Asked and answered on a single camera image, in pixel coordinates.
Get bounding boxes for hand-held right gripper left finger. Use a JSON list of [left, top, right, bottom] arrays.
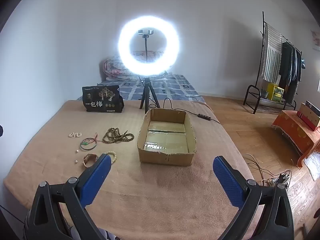
[[24, 153, 112, 240]]

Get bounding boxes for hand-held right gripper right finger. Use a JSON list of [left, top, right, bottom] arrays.
[[213, 156, 295, 240]]

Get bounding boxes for rose gold wristwatch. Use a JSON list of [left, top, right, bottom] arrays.
[[83, 153, 99, 167]]

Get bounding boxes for wooden bead necklace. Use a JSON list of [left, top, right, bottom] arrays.
[[103, 127, 135, 143]]

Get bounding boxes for cardboard box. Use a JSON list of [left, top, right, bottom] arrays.
[[137, 108, 197, 167]]

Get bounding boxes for white power strip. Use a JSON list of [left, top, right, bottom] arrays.
[[269, 171, 292, 189]]

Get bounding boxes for black printed snack bag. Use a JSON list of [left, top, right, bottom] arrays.
[[82, 85, 125, 113]]

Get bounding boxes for orange cloth covered table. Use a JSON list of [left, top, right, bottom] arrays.
[[272, 110, 320, 168]]

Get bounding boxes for black tripod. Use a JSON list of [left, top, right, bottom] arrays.
[[139, 76, 161, 117]]

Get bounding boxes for blue checked bed sheet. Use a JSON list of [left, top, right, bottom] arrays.
[[96, 74, 207, 103]]

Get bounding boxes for cream and red gift box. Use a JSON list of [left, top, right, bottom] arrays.
[[297, 100, 320, 132]]

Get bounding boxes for floral folded quilt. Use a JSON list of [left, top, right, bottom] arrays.
[[103, 51, 173, 82]]

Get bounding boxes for black metal clothes rack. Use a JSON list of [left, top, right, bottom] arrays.
[[243, 11, 304, 115]]

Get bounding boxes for dark hanging clothes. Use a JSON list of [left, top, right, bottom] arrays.
[[279, 41, 303, 104]]

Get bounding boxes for striped towel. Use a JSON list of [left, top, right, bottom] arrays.
[[261, 24, 283, 83]]

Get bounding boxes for grey phone holder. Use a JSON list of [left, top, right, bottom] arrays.
[[138, 29, 153, 64]]

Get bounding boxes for cream bead bracelet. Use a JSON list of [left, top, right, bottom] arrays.
[[105, 151, 118, 164]]

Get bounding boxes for red string jade bracelet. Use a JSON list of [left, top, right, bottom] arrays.
[[80, 132, 98, 151]]

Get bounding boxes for floor cables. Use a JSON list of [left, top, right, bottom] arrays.
[[245, 154, 294, 188]]

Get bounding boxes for black power cable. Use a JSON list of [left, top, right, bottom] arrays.
[[160, 98, 220, 124]]

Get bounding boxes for white ring light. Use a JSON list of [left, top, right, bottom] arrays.
[[118, 15, 180, 76]]

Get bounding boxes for wall sticker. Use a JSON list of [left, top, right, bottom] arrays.
[[311, 29, 320, 49]]

